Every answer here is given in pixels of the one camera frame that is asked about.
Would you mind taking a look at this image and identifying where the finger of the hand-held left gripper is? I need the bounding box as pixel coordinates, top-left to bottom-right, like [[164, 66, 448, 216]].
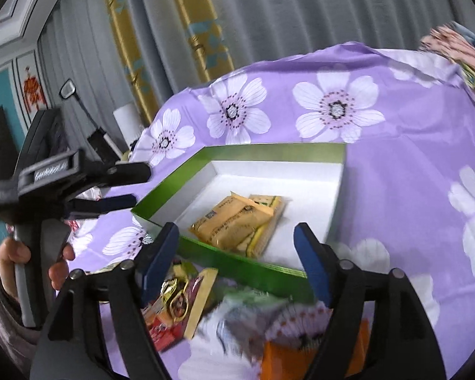
[[85, 161, 152, 186], [63, 195, 138, 219]]

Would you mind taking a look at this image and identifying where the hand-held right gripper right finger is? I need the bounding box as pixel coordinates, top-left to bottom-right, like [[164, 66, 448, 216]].
[[294, 223, 448, 380]]

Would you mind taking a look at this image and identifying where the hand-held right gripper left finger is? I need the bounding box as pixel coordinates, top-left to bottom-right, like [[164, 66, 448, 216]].
[[29, 223, 181, 380]]

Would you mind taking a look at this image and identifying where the yellow green snack packet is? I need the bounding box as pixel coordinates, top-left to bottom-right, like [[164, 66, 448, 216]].
[[173, 261, 200, 282]]

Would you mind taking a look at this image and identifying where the clear cracker packet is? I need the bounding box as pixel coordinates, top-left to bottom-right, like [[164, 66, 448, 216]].
[[237, 194, 288, 258]]

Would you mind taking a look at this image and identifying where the red snack packet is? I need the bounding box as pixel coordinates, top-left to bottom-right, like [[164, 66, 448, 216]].
[[142, 297, 191, 353]]

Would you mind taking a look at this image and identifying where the orange yellow snack packet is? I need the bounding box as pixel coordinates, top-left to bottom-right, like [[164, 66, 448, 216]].
[[189, 191, 276, 252]]

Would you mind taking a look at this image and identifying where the green cardboard box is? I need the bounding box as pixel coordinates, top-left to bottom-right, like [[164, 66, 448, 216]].
[[130, 142, 347, 305]]

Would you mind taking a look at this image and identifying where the person's left forearm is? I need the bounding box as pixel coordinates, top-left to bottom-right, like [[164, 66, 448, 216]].
[[0, 273, 44, 377]]

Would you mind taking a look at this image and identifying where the person's left hand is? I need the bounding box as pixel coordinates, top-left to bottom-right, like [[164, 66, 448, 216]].
[[0, 237, 76, 297]]

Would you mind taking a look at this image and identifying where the black screen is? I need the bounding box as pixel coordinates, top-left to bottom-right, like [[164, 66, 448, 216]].
[[0, 107, 26, 214]]

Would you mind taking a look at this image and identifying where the white red-dotted snack packet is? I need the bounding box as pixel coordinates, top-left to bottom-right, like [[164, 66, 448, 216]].
[[269, 301, 334, 349]]

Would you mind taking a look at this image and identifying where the green white snack packet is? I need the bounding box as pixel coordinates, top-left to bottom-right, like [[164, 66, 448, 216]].
[[216, 289, 289, 361]]

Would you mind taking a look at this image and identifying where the black tripod stand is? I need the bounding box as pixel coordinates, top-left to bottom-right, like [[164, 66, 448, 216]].
[[59, 80, 119, 165]]

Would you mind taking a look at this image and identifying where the purple floral cloth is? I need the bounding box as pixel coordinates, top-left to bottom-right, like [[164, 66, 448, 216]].
[[69, 41, 475, 380]]

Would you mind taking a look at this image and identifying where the gold patterned curtain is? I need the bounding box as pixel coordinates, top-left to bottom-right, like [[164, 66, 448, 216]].
[[99, 0, 236, 127]]

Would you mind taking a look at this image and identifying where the grey curtain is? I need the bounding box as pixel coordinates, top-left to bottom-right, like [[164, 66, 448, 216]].
[[35, 0, 475, 159]]

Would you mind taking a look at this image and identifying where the pile of folded clothes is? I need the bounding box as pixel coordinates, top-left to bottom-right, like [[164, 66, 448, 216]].
[[420, 22, 475, 107]]

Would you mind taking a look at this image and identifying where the red wall ornament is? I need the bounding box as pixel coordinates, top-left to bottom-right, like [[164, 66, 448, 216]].
[[23, 67, 48, 111]]

